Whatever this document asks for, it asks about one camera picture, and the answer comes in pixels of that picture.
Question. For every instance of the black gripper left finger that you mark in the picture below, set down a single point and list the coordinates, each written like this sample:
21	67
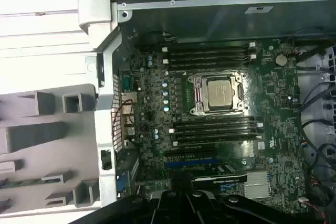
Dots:
168	208

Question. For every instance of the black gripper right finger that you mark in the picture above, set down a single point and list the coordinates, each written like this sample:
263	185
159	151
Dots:
204	208

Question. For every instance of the black RAM slot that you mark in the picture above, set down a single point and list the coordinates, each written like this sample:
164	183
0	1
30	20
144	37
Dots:
215	140
210	46
210	64
215	121
210	52
210	58
215	127
215	134

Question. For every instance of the black graphics card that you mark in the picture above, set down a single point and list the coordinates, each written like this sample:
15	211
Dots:
225	179

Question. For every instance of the blue expansion slot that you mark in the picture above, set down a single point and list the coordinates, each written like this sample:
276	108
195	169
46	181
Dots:
191	164

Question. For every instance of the blue VGA port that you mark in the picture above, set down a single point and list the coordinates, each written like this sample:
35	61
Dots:
122	182

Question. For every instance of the silver finned heatsink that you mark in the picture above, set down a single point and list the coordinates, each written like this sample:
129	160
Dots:
257	184

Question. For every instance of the CPU socket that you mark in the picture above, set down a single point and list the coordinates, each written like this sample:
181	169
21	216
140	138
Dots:
193	110

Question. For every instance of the green motherboard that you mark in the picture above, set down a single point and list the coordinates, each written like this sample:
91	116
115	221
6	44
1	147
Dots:
275	129

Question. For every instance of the silver rear port block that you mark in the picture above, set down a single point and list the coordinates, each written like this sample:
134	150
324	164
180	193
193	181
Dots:
128	108

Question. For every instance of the metal socket cover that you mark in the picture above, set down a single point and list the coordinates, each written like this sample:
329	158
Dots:
200	94

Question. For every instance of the silver CPU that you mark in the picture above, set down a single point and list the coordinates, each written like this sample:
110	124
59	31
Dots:
220	94

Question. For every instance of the silver metal PC case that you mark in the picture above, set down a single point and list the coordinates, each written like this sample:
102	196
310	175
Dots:
106	103

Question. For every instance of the grey plastic parts rack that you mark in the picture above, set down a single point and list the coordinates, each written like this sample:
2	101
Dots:
52	142

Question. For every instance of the round coin battery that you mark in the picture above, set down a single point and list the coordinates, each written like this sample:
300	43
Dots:
281	59

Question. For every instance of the pale plastic disk bay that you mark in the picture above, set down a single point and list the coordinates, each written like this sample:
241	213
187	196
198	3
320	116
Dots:
315	58

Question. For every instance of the white case sticker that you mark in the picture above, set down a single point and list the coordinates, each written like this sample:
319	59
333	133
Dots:
258	10

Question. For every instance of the pale plastic case foot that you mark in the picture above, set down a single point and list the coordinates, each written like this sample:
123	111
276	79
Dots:
92	9

